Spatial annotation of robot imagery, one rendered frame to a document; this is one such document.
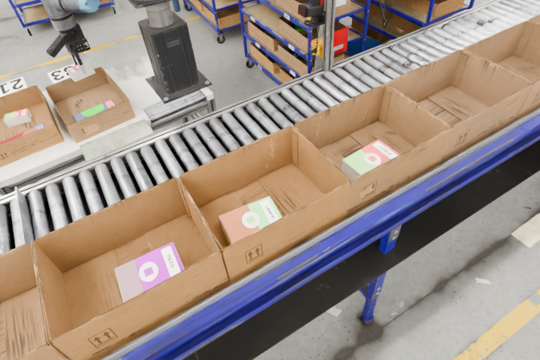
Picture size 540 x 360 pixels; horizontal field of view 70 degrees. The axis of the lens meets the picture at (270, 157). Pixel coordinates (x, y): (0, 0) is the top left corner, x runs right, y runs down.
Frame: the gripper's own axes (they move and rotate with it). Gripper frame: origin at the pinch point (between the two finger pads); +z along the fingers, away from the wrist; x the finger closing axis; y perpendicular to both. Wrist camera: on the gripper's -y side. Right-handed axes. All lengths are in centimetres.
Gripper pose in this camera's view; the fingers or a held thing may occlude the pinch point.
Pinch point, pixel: (80, 69)
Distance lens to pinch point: 202.0
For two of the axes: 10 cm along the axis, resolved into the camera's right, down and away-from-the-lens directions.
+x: -6.8, -4.9, 5.5
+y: 7.3, -5.1, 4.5
